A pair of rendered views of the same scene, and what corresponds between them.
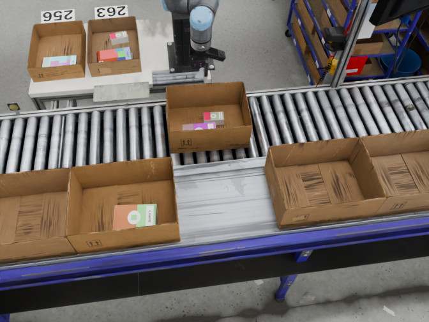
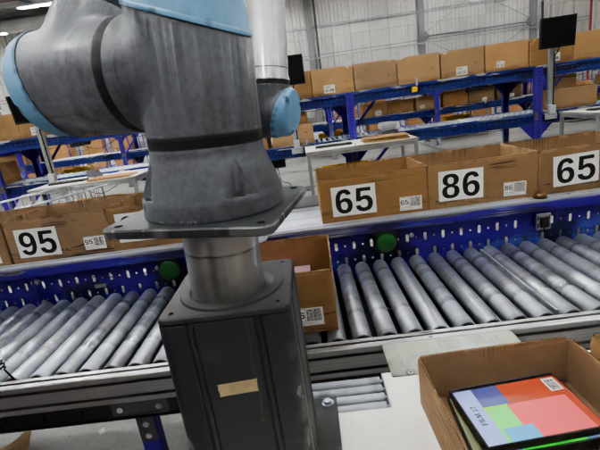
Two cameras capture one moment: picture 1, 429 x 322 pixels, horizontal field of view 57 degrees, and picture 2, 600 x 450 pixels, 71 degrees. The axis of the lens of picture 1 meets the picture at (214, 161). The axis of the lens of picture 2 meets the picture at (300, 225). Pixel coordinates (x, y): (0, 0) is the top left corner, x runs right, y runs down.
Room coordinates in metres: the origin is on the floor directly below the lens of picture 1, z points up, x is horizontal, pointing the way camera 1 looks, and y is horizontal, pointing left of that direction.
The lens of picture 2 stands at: (2.36, 0.39, 1.32)
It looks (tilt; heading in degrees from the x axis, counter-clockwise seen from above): 16 degrees down; 192
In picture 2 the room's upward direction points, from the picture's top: 8 degrees counter-clockwise
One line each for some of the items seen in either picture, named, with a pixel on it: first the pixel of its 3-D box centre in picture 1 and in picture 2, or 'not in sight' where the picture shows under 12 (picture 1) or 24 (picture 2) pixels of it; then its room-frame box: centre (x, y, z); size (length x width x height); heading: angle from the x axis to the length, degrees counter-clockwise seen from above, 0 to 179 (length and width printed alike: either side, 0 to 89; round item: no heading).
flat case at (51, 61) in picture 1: (59, 65); not in sight; (1.68, 0.89, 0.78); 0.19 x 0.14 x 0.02; 99
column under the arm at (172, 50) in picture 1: (189, 33); (250, 378); (1.82, 0.16, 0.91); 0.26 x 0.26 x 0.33; 9
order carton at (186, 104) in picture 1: (207, 117); (265, 284); (1.28, 0.04, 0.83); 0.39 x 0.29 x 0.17; 98
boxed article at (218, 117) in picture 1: (213, 119); not in sight; (1.32, 0.01, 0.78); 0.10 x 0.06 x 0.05; 96
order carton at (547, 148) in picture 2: not in sight; (569, 162); (0.58, 1.11, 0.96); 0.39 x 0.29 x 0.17; 100
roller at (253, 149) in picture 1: (249, 135); not in sight; (1.26, -0.17, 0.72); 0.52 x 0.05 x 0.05; 10
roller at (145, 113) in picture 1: (147, 145); (372, 296); (1.18, 0.34, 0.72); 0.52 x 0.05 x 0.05; 10
